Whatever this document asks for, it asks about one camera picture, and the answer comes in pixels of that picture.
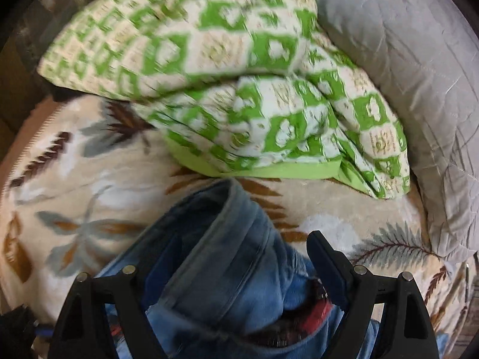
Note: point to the beige leaf-print blanket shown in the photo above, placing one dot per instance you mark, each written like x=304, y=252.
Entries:
x=93, y=179

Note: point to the green and cream patterned quilt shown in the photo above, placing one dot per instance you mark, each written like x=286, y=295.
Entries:
x=224, y=45

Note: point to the grey quilted pillow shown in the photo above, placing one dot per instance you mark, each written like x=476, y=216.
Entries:
x=411, y=63

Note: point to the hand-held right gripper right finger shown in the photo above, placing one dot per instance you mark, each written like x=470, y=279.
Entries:
x=336, y=280

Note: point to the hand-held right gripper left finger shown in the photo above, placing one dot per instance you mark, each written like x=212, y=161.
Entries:
x=129, y=291

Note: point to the blue denim pants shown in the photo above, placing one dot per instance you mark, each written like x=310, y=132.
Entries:
x=232, y=269

